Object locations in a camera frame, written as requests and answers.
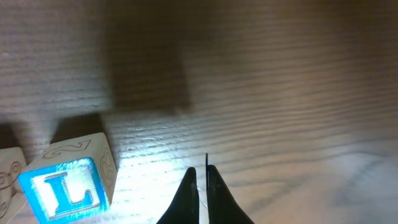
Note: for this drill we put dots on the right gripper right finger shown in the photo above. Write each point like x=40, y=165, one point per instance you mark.
x=222, y=207

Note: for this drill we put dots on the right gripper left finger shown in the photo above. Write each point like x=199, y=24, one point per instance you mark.
x=184, y=208

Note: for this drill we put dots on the blue L block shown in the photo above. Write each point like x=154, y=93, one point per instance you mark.
x=72, y=180

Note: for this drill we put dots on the green R block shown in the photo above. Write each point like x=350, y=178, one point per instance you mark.
x=12, y=196

